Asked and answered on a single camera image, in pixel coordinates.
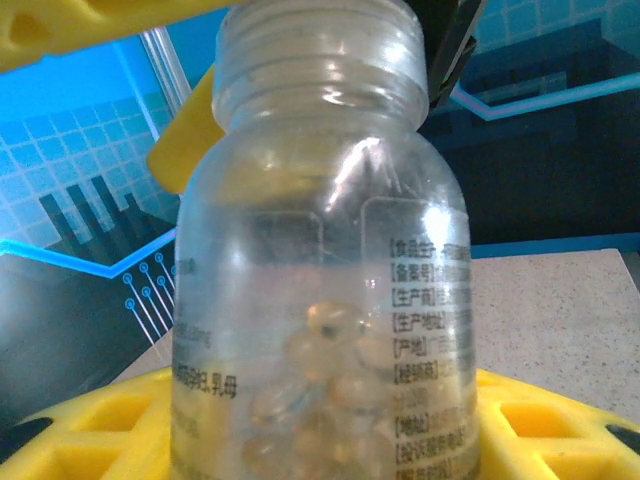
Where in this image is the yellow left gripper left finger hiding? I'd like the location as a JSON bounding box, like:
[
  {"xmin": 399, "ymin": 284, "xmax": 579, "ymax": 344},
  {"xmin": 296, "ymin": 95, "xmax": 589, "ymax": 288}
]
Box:
[{"xmin": 0, "ymin": 368, "xmax": 176, "ymax": 480}]

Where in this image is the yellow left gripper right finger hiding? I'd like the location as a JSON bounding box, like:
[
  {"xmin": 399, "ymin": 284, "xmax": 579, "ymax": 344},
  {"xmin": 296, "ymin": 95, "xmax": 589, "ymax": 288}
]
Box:
[{"xmin": 474, "ymin": 368, "xmax": 640, "ymax": 480}]

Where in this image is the clear pill bottle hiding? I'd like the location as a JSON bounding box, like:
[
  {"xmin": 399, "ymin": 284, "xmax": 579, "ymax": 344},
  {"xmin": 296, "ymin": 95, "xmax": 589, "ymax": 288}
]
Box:
[{"xmin": 169, "ymin": 0, "xmax": 482, "ymax": 480}]

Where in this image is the translucent yellow softgel capsule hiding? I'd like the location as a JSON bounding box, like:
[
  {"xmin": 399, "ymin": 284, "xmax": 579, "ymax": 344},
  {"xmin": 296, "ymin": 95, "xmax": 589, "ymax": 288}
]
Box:
[
  {"xmin": 305, "ymin": 299, "xmax": 369, "ymax": 344},
  {"xmin": 329, "ymin": 372, "xmax": 394, "ymax": 414},
  {"xmin": 352, "ymin": 334, "xmax": 396, "ymax": 371}
]

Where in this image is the aluminium frame post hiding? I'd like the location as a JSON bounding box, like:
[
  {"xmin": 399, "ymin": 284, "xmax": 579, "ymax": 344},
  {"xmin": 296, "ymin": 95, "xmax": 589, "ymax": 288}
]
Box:
[{"xmin": 138, "ymin": 27, "xmax": 192, "ymax": 144}]

